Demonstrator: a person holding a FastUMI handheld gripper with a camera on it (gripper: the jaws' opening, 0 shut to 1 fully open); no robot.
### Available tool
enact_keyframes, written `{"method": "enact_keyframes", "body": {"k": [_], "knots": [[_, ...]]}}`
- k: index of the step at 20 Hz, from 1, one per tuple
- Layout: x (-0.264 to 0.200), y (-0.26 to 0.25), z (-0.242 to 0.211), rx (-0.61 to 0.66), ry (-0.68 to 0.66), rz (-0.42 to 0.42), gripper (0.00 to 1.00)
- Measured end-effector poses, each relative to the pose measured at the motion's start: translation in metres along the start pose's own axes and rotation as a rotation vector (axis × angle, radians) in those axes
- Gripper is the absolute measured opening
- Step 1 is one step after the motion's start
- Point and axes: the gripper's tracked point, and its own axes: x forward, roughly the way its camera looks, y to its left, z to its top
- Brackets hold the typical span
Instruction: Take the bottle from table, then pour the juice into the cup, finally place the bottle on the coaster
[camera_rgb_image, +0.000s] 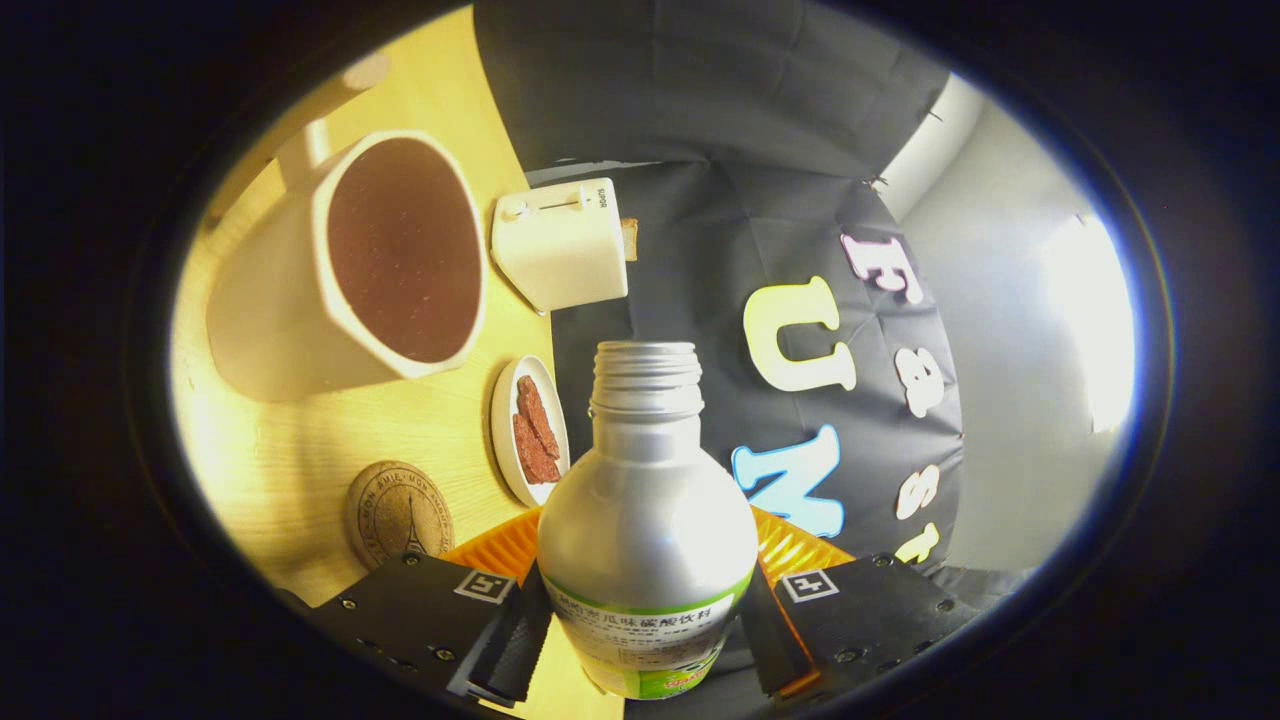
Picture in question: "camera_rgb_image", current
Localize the wooden table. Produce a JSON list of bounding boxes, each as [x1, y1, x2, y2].
[[170, 5, 626, 720]]

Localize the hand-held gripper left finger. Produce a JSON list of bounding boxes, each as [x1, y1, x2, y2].
[[283, 505, 553, 709]]

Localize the small white plate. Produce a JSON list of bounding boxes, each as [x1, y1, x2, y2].
[[490, 355, 571, 509]]

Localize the reddish meat slice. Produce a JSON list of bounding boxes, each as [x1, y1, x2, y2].
[[515, 375, 561, 461], [512, 413, 563, 486]]

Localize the silver bottle with green label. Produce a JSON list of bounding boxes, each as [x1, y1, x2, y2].
[[536, 340, 759, 701]]

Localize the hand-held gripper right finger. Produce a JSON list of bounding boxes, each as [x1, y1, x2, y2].
[[740, 505, 1001, 706]]

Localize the white toaster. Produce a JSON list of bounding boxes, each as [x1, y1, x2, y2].
[[490, 180, 631, 314]]

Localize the round cork coaster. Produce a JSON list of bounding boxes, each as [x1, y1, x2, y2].
[[345, 460, 456, 571]]

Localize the white cup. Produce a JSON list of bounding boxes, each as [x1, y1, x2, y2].
[[205, 50, 491, 403]]

